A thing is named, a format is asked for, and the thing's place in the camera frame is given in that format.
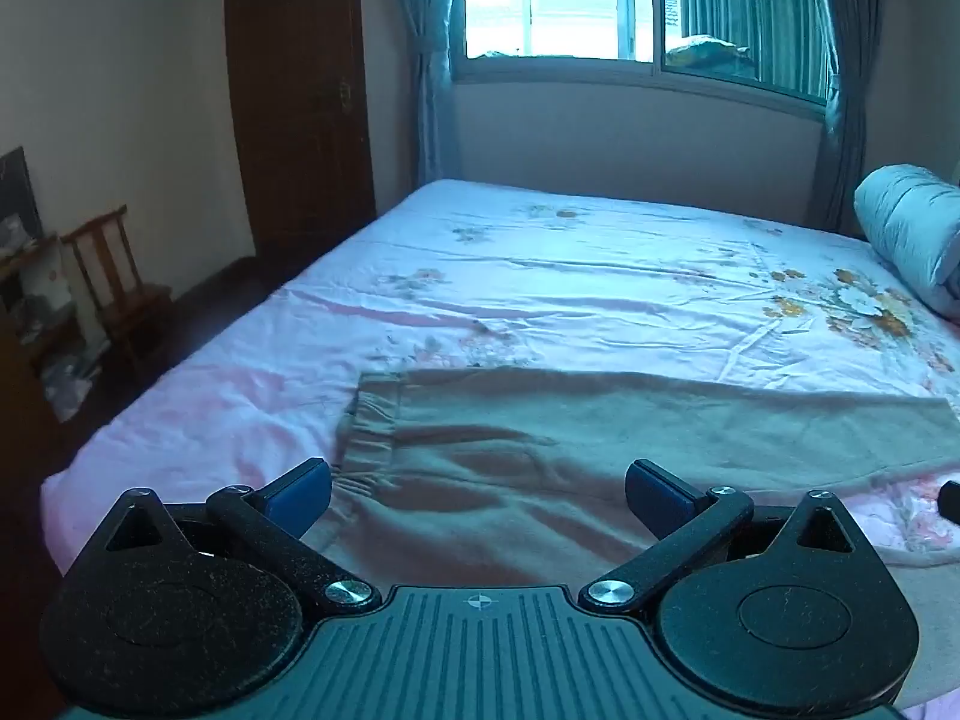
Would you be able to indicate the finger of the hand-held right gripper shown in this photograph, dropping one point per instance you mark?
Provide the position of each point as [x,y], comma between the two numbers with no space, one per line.
[951,502]

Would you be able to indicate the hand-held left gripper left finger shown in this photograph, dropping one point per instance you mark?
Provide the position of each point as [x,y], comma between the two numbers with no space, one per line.
[300,496]

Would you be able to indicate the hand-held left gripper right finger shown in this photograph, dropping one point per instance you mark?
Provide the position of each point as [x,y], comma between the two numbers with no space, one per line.
[660,496]

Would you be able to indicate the grey-brown pants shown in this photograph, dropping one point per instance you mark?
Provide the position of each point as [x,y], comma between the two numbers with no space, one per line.
[570,450]

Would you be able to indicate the bed with pink floral sheet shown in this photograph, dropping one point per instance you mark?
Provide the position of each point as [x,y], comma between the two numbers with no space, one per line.
[555,285]

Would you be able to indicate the wooden chair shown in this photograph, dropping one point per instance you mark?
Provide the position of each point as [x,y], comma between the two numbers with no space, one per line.
[120,292]

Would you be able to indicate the rolled light blue quilt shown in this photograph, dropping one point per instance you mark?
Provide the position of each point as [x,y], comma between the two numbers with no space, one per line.
[911,229]

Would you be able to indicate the white patterned cushion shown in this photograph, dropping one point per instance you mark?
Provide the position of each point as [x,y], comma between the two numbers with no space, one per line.
[46,281]

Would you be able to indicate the dark wooden wardrobe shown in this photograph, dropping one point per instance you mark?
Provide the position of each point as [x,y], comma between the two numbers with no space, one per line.
[300,90]

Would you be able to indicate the dark framed picture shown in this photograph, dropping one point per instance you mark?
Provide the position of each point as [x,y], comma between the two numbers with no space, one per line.
[16,195]

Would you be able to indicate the window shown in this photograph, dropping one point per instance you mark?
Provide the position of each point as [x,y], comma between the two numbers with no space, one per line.
[570,7]

